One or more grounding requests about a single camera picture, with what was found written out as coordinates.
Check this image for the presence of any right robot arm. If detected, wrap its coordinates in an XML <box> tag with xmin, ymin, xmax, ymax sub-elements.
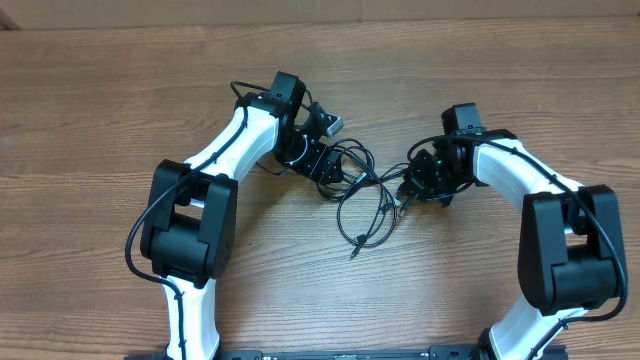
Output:
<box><xmin>398</xmin><ymin>103</ymin><xmax>628</xmax><ymax>360</ymax></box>

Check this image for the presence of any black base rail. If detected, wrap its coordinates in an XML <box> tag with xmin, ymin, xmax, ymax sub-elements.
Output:
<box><xmin>124</xmin><ymin>343</ymin><xmax>569</xmax><ymax>360</ymax></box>

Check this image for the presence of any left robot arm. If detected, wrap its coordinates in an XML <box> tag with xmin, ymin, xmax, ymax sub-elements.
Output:
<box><xmin>130</xmin><ymin>72</ymin><xmax>343</xmax><ymax>359</ymax></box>

